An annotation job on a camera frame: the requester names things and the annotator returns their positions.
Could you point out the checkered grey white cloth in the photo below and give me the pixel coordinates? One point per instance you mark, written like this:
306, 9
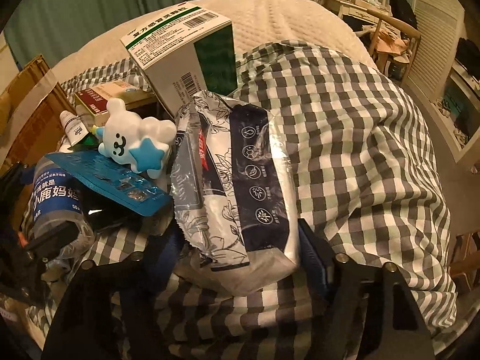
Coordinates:
366, 180

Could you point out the red white medicine box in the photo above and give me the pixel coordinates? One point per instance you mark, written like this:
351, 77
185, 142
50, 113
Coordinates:
91, 103

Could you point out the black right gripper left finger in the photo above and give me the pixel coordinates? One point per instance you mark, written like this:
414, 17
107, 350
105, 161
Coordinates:
103, 301

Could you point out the brown cardboard box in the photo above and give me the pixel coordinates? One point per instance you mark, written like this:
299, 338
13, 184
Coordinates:
30, 115

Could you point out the white green medicine box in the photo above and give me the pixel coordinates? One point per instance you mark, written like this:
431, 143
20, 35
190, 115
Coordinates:
183, 50

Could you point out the floral tissue pack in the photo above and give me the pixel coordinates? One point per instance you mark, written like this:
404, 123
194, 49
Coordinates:
234, 197

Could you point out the white dressing table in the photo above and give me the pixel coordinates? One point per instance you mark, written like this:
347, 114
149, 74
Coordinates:
355, 16

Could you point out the white bear toy blue star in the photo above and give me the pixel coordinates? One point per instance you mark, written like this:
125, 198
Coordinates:
144, 144

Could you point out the green curtain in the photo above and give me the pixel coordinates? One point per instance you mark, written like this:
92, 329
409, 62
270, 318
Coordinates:
57, 28

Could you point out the blue blister pack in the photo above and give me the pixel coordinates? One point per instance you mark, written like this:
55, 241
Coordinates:
113, 181

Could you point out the white shelf unit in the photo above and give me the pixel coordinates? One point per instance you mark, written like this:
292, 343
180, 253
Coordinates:
442, 83

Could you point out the small white dropper bottle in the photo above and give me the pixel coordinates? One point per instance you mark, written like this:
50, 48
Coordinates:
74, 128

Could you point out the wooden chair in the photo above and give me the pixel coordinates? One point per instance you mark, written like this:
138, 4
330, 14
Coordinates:
393, 41

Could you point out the black backpack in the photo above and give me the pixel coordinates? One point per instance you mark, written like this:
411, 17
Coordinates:
402, 10

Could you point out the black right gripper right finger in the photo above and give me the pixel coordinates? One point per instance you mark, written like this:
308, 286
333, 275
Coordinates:
368, 311

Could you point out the clear jar blue label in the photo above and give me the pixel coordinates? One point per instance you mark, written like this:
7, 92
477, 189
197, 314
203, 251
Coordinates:
57, 212

